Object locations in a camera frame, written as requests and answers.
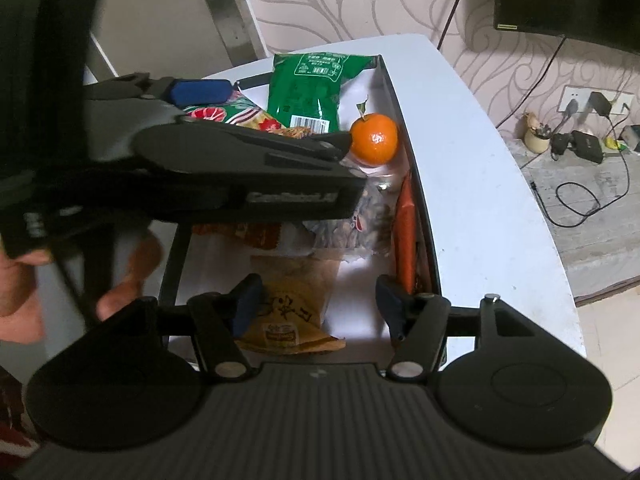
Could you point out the clear sunflower seed bag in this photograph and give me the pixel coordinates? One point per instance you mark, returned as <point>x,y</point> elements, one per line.
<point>370,225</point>

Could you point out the black electronic box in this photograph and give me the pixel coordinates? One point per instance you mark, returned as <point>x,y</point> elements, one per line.
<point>587,146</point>

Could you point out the person's left hand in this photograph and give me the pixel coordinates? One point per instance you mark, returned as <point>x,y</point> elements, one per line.
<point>20,300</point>

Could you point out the beige cup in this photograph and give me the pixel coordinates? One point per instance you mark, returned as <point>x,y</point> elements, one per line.
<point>535,140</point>

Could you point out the black tray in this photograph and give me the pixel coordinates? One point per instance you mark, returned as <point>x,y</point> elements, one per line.
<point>427,240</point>

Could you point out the brown pastry packet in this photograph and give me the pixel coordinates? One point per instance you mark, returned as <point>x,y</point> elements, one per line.
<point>295,300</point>

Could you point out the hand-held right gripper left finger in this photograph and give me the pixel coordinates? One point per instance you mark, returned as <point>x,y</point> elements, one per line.
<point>248,302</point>

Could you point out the orange red sausage stick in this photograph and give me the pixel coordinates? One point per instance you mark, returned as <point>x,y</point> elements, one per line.
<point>405,230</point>

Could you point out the black power adapter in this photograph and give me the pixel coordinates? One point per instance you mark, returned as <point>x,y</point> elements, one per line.
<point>601,104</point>

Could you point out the plain green snack bag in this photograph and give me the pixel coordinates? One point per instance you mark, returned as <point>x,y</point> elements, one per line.
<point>310,90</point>

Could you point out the grey stone ledge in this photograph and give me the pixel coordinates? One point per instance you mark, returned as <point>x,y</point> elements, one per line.
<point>590,250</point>

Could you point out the white wall power outlet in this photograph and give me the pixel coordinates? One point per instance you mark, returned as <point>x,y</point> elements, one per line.
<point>582,95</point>

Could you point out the orange tangerine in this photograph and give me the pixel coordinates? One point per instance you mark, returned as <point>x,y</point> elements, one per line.
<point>375,140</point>

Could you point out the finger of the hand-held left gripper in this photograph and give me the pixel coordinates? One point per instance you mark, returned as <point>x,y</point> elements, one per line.
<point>200,91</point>
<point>300,147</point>

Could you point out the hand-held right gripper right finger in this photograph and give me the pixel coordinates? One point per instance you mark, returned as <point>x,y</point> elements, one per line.
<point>392,305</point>

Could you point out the green red striped-edge snack bag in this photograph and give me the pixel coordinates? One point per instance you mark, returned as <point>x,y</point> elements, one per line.
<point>240,115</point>

